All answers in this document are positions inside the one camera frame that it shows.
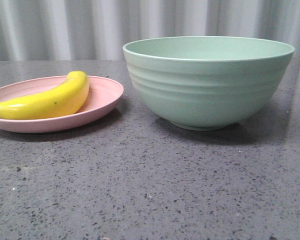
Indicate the yellow banana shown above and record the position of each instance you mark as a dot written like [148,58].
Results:
[65,99]

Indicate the green ribbed bowl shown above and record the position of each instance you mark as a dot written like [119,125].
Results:
[206,82]

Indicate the pink plate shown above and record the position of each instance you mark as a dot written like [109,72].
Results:
[104,95]

